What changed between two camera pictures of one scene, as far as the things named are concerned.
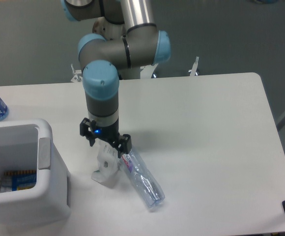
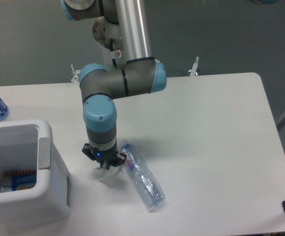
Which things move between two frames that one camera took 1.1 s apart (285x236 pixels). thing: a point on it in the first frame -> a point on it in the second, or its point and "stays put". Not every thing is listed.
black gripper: x=88 y=128 -> x=104 y=156
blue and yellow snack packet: x=17 y=180 stays put
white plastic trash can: x=24 y=145 stays put
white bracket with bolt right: x=193 y=70 stays put
